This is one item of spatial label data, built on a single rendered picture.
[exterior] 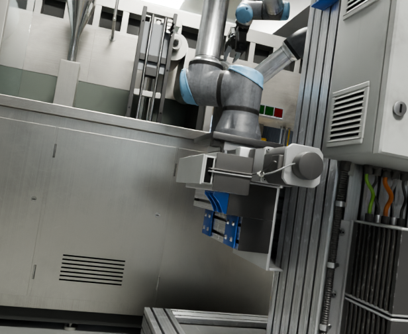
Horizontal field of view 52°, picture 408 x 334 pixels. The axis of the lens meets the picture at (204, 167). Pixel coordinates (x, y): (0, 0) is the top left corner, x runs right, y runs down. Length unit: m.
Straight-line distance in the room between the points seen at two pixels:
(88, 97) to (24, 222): 0.88
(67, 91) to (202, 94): 0.95
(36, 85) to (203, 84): 1.28
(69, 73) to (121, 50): 0.42
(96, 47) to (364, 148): 1.83
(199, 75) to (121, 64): 1.14
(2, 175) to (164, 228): 0.67
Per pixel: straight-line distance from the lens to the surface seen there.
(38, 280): 1.82
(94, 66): 2.43
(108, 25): 2.58
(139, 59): 2.00
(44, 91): 2.42
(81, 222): 1.78
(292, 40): 1.72
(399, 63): 0.90
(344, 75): 1.01
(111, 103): 2.40
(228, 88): 1.32
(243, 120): 1.28
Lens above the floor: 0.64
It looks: 3 degrees up
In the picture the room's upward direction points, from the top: 8 degrees clockwise
